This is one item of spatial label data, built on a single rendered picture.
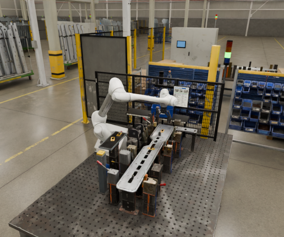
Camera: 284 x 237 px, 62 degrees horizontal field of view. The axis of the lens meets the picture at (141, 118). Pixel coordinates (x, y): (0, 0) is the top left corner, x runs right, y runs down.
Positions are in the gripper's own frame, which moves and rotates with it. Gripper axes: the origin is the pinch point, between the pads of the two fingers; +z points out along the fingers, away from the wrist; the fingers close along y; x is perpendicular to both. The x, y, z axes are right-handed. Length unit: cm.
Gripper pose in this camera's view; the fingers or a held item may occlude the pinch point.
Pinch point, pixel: (162, 121)
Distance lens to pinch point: 291.6
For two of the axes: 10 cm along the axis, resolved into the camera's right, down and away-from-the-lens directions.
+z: -0.1, 9.2, 4.0
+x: 3.4, -3.7, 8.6
